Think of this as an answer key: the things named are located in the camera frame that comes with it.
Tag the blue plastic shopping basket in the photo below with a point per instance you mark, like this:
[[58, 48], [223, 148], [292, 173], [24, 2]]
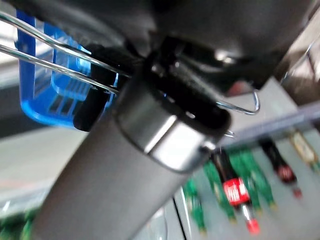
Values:
[[27, 75]]

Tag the black store shelf unit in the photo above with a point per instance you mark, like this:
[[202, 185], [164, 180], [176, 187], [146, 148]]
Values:
[[287, 220]]

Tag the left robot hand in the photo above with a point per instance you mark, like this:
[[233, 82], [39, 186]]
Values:
[[175, 37]]

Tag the Coca-Cola bottle red cap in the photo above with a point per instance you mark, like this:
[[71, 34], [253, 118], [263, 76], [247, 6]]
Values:
[[236, 192], [282, 170]]

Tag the small yellow tea bottle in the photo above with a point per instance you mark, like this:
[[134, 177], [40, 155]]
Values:
[[303, 150]]

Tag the clear plastic price rail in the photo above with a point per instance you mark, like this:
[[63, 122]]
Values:
[[275, 125]]

